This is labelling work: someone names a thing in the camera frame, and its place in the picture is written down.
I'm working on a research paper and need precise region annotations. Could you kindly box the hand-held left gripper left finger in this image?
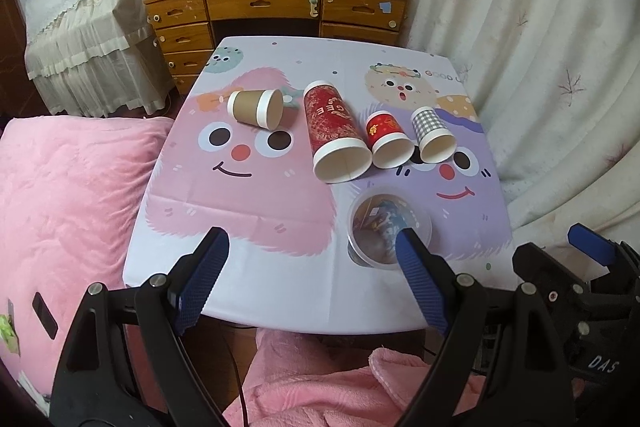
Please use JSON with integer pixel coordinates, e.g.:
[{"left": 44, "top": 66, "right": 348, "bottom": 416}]
[{"left": 49, "top": 227, "right": 231, "bottom": 427}]

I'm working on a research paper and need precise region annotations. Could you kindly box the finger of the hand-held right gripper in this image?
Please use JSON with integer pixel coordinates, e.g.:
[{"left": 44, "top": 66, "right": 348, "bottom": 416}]
[
  {"left": 512, "top": 243, "right": 576, "bottom": 303},
  {"left": 568, "top": 223, "right": 640, "bottom": 280}
]

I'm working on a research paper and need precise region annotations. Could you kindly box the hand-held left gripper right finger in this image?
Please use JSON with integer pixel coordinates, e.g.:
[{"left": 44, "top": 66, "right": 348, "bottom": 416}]
[{"left": 395, "top": 228, "right": 577, "bottom": 427}]

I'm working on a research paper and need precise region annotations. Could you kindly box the clear plastic cup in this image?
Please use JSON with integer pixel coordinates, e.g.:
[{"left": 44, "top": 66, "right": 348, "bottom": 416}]
[{"left": 347, "top": 188, "right": 433, "bottom": 269}]

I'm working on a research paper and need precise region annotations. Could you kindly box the checkered paper cup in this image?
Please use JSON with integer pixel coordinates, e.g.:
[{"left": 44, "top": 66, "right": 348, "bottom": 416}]
[{"left": 411, "top": 106, "right": 457, "bottom": 166}]

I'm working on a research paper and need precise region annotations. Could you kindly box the small red paper cup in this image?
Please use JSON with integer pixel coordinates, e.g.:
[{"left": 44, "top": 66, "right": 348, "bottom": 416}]
[{"left": 364, "top": 109, "right": 416, "bottom": 171}]

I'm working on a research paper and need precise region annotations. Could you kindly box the brown paper cup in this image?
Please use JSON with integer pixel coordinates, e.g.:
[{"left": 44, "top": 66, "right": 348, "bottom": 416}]
[{"left": 227, "top": 89, "right": 285, "bottom": 130}]

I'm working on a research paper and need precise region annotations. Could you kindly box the tall red paper cup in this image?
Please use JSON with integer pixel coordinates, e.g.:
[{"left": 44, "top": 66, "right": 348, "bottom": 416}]
[{"left": 303, "top": 80, "right": 373, "bottom": 184}]

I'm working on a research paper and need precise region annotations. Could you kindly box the cartoon printed tablecloth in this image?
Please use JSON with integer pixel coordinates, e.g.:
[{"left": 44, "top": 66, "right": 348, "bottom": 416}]
[{"left": 122, "top": 36, "right": 512, "bottom": 337}]

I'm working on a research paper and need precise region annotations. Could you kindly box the pink fleece blanket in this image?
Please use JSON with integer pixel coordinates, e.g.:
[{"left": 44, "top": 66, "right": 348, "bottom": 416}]
[{"left": 222, "top": 327, "right": 483, "bottom": 427}]

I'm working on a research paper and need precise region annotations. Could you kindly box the pink quilted blanket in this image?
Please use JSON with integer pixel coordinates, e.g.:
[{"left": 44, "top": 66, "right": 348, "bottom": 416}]
[{"left": 0, "top": 116, "right": 177, "bottom": 410}]

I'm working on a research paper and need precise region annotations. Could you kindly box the green sticker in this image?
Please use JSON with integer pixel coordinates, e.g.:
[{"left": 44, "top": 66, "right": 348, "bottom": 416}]
[{"left": 0, "top": 314, "right": 19, "bottom": 354}]

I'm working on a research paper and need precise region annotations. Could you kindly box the white patterned curtain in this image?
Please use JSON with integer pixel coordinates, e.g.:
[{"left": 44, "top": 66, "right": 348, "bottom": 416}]
[{"left": 399, "top": 0, "right": 640, "bottom": 258}]

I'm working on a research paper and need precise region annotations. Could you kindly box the white lace bed cover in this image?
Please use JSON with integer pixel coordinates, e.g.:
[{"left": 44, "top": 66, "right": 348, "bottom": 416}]
[{"left": 24, "top": 0, "right": 175, "bottom": 118}]

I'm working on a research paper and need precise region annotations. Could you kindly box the black cable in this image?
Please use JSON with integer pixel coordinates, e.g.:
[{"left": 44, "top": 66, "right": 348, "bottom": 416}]
[{"left": 220, "top": 332, "right": 249, "bottom": 427}]

